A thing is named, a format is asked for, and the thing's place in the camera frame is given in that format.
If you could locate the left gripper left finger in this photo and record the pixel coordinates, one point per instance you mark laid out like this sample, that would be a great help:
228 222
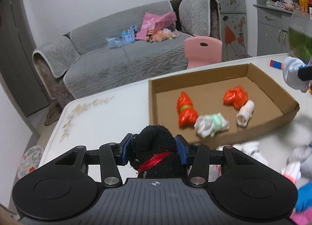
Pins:
111 156

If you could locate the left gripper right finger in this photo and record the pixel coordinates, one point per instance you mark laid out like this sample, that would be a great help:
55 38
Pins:
196 157

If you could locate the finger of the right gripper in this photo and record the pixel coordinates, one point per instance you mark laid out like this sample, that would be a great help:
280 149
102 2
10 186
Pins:
305 73

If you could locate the grey white sock bundle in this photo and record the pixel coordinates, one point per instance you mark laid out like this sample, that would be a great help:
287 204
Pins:
290 74

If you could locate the white bundle green band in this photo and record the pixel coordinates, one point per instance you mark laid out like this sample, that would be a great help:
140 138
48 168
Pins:
209 125

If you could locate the orange bag green band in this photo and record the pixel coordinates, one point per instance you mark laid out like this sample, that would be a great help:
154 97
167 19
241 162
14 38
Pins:
187 115

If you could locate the black sock red band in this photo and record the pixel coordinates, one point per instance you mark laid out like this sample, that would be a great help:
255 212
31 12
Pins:
153 154

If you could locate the white sock peach band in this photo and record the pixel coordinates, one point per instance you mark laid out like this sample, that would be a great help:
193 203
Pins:
245 114

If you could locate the orange plastic bag bundle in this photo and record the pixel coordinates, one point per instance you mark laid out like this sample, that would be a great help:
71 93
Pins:
236 97

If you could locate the bright blue sock bundle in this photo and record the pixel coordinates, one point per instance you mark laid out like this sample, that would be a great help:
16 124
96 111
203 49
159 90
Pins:
304 197

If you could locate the grey sock blue flower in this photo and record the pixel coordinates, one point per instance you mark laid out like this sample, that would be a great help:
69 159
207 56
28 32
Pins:
302 154

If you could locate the pink fluffy sock bundle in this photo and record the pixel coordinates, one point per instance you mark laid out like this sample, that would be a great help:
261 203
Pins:
302 218

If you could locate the colourful block toy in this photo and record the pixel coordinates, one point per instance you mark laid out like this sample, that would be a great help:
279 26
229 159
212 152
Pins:
276 64

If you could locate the glass fish bowl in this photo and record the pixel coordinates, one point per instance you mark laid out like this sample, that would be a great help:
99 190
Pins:
299 34

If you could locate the brown cardboard box tray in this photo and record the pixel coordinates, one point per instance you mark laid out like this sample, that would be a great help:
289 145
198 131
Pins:
274 106

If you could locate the grey shelf cabinet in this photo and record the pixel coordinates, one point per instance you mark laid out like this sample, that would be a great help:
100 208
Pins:
273 23

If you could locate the brown floor slippers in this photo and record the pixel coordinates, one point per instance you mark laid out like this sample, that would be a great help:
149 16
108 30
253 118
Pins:
54 114

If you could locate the pink teapot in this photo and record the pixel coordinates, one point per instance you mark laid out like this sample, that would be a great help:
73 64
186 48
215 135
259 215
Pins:
289 4

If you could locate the floral round stool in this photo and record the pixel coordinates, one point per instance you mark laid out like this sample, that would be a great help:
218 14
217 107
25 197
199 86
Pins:
30 161

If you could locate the pink plastic child chair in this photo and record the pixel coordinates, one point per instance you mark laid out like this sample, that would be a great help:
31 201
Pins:
202 51

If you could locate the grey covered sofa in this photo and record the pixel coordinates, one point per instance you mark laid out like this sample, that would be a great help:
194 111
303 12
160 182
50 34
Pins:
81 63

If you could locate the flower decorated refrigerator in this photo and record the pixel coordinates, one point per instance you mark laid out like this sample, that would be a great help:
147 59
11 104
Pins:
233 29

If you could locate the blue toy castle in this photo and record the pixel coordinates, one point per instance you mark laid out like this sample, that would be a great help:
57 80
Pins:
129 35

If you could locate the plush toy on sofa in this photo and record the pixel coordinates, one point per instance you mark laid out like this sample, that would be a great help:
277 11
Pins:
165 34

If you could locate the pink plastic bag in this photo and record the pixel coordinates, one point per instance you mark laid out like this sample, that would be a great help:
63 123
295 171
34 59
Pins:
155 23

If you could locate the dark grey door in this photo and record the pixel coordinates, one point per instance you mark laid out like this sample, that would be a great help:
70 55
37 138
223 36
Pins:
17 70

